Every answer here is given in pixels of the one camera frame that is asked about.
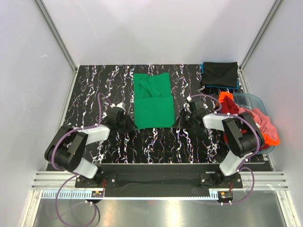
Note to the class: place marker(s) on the left aluminium frame post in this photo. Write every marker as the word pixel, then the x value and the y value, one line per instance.
pixel 55 33

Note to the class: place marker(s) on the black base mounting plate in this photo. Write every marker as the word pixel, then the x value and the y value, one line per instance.
pixel 158 181

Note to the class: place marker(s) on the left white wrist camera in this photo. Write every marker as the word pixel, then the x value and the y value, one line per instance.
pixel 119 105

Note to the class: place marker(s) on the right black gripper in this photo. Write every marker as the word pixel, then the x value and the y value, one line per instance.
pixel 180 123

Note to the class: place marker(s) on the orange t shirt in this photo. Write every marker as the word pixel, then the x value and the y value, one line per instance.
pixel 223 94

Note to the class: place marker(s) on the clear blue plastic basket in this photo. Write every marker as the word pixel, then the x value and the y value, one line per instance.
pixel 249 101

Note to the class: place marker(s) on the aluminium frame post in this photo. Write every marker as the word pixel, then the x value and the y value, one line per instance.
pixel 263 29
pixel 55 33

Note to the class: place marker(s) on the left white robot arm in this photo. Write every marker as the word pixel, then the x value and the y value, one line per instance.
pixel 65 151

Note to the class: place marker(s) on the right aluminium frame post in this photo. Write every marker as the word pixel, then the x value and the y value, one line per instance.
pixel 263 29

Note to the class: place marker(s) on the red t shirt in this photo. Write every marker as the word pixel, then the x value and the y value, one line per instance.
pixel 229 106

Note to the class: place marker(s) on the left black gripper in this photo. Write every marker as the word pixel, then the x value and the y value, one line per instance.
pixel 131 126

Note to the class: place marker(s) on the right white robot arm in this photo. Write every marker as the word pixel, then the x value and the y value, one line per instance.
pixel 244 138

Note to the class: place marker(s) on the pink t shirt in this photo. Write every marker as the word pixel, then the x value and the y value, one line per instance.
pixel 263 122

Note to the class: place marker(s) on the folded blue t shirt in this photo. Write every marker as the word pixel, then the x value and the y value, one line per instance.
pixel 222 87

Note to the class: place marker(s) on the green t shirt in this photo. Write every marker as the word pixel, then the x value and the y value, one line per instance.
pixel 153 101

